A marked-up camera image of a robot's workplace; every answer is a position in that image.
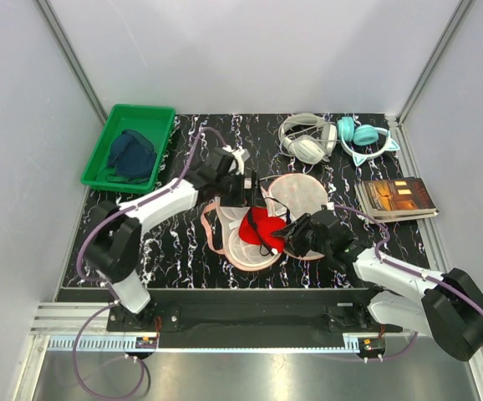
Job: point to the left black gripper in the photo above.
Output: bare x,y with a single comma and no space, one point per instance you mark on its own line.
246,196

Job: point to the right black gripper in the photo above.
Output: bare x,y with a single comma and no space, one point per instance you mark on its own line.
294,246

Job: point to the red bra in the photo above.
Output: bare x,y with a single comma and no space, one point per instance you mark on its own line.
257,228

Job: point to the pink mesh laundry bag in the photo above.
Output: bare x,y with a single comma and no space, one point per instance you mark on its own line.
288,197

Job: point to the navy blue bra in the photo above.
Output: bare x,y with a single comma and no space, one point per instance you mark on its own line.
131,158

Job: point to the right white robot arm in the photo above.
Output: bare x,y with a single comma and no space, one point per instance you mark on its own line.
445,306

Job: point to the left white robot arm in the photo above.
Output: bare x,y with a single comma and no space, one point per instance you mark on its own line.
112,246

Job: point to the white over-ear headphones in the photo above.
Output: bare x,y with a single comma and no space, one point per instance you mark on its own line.
307,137

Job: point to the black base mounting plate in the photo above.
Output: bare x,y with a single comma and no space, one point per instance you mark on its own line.
179,310

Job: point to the dark hardcover book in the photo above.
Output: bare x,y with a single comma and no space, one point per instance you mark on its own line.
395,200

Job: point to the teal cat-ear headphones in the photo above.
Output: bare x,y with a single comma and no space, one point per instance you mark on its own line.
363,135

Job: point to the green plastic bin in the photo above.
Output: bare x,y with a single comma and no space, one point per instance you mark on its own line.
155,123

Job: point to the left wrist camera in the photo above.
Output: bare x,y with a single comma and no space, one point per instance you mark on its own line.
240,155

